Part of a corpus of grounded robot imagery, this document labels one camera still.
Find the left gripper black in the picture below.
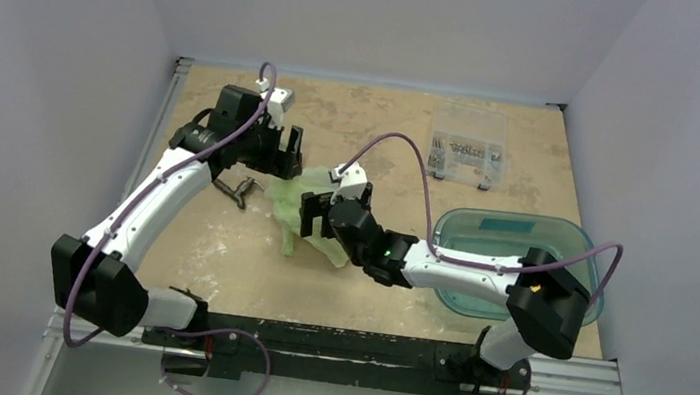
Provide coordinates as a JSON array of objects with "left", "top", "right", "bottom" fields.
[{"left": 232, "top": 113, "right": 306, "bottom": 181}]

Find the light green plastic bag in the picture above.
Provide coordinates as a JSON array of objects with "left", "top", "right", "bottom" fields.
[{"left": 265, "top": 166, "right": 349, "bottom": 269}]

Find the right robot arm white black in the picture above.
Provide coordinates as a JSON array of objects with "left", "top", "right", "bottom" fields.
[{"left": 299, "top": 192, "right": 591, "bottom": 383}]

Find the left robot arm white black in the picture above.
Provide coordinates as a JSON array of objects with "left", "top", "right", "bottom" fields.
[{"left": 51, "top": 85, "right": 303, "bottom": 348}]

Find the grey metal tool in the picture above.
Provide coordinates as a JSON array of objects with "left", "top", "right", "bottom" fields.
[{"left": 212, "top": 177, "right": 265, "bottom": 212}]

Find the clear screw organizer box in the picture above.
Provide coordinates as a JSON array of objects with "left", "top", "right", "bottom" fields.
[{"left": 425, "top": 100, "right": 508, "bottom": 191}]

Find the teal plastic container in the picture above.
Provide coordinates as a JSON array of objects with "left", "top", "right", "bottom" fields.
[{"left": 433, "top": 208, "right": 600, "bottom": 321}]

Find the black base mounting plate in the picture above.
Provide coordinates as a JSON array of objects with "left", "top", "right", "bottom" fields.
[{"left": 141, "top": 313, "right": 532, "bottom": 395}]

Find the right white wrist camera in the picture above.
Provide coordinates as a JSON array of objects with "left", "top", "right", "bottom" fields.
[{"left": 329, "top": 162, "right": 369, "bottom": 204}]

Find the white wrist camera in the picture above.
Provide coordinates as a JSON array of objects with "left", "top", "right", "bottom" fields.
[
  {"left": 329, "top": 162, "right": 369, "bottom": 204},
  {"left": 255, "top": 79, "right": 296, "bottom": 130}
]

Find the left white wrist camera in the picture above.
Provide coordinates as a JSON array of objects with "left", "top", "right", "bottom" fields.
[{"left": 255, "top": 79, "right": 296, "bottom": 130}]

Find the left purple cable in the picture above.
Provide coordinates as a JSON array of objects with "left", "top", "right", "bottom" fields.
[{"left": 54, "top": 41, "right": 309, "bottom": 395}]

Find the aluminium frame rail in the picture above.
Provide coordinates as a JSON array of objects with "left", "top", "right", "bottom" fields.
[{"left": 41, "top": 44, "right": 660, "bottom": 395}]

